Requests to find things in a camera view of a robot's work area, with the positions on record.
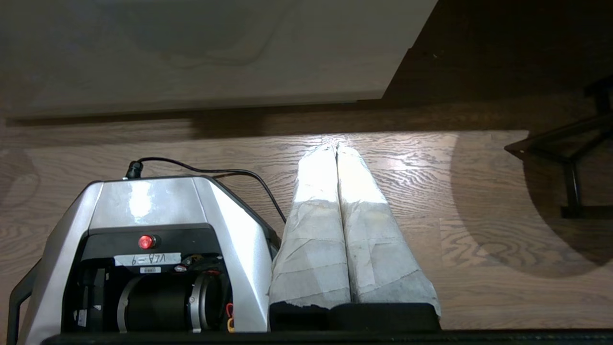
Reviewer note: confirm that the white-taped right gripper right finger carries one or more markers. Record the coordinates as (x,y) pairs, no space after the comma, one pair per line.
(378,249)

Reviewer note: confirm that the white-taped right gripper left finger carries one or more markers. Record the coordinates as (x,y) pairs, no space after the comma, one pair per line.
(313,239)

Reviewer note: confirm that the glossy white drawer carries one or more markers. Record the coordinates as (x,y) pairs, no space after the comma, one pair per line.
(191,48)

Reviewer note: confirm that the silver and black robot base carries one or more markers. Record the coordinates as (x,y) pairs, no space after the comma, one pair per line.
(143,201)

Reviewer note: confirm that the white handwritten label sticker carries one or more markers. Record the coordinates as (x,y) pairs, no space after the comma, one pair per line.
(148,259)

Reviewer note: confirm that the red emergency stop button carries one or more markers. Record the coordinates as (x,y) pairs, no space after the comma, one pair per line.
(146,242)

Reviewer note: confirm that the black metal stand frame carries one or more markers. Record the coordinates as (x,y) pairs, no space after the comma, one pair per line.
(571,191)

